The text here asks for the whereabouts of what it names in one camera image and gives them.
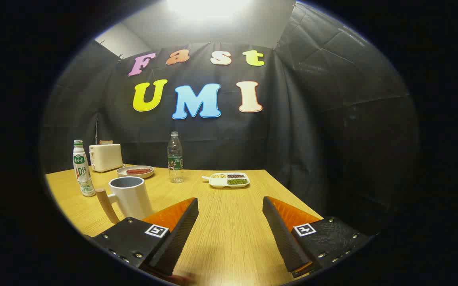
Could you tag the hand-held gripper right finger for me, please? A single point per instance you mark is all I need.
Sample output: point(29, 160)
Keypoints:
point(282, 238)

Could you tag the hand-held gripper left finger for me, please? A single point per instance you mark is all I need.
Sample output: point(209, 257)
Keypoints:
point(177, 242)

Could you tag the white juice bottle green label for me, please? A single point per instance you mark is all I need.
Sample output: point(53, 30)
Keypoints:
point(82, 174)

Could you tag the clear plastic water bottle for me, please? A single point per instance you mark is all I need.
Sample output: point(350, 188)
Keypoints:
point(175, 159)

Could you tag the wooden table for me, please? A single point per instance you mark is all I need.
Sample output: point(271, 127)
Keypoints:
point(228, 222)

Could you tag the pile of green beans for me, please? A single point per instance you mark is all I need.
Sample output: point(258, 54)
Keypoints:
point(237, 182)

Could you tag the white divided dish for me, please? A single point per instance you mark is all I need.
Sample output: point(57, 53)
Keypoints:
point(217, 182)

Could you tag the pile of dark red beans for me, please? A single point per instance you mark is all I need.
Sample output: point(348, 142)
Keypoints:
point(236, 175)

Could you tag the red dried meat strips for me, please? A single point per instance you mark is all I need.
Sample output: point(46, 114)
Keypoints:
point(138, 171)

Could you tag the round grey plate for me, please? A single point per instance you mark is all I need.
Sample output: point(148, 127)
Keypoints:
point(121, 171)

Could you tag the cream toaster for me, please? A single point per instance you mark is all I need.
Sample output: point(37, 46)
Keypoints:
point(105, 157)

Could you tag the brown toast slice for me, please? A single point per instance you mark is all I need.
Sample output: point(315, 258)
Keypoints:
point(106, 142)

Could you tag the black backdrop cloth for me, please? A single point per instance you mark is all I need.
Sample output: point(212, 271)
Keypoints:
point(312, 119)

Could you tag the ceiling light panel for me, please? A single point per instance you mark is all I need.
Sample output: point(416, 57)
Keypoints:
point(209, 8)

